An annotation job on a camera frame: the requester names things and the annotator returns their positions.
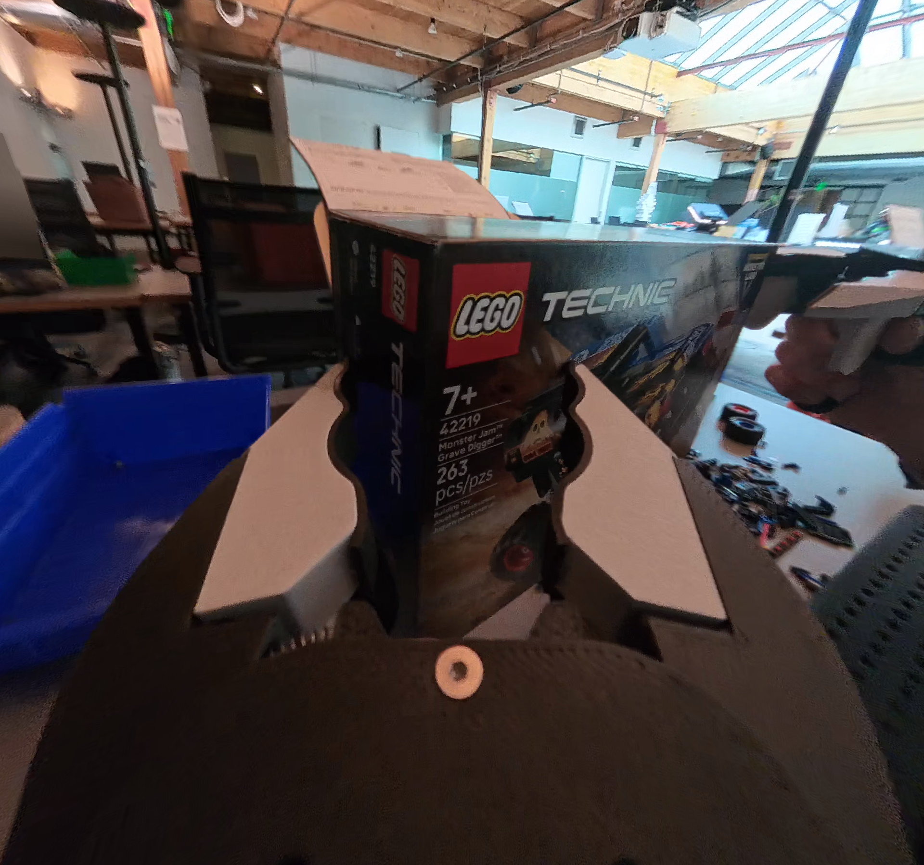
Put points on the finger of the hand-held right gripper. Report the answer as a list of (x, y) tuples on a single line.
[(866, 310)]

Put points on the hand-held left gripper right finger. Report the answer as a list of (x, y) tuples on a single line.
[(650, 533)]

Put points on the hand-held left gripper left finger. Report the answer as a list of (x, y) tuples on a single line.
[(282, 519)]

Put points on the pile of toy building pieces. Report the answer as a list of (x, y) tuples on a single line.
[(773, 504)]

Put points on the toy truck cardboard box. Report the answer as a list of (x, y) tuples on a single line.
[(477, 418)]

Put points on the grey desk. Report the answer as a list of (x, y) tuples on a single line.
[(852, 476)]

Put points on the black toy wheel red rim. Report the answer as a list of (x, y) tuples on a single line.
[(741, 422)]

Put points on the blue storage bin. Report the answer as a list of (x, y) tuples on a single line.
[(101, 504)]

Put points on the black pole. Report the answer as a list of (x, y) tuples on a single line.
[(838, 86)]

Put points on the red black office chair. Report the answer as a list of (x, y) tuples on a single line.
[(260, 273)]

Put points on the ceiling projector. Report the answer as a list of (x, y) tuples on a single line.
[(657, 31)]

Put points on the wooden table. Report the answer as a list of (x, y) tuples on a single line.
[(87, 292)]

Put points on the black floor lamp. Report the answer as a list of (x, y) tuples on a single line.
[(123, 100)]

